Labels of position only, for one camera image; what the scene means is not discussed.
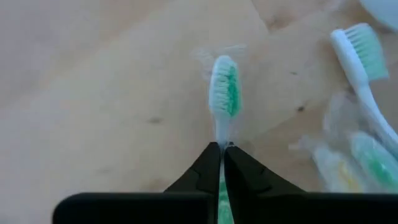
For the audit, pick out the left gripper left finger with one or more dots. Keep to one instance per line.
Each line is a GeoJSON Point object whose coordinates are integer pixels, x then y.
{"type": "Point", "coordinates": [140, 208]}

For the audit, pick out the green bristle toothbrush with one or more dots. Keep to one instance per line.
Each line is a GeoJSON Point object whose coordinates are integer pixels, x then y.
{"type": "Point", "coordinates": [357, 65]}
{"type": "Point", "coordinates": [376, 161]}
{"type": "Point", "coordinates": [224, 90]}

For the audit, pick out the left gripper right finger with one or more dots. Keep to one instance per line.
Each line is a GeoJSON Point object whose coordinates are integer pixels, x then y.
{"type": "Point", "coordinates": [295, 208]}

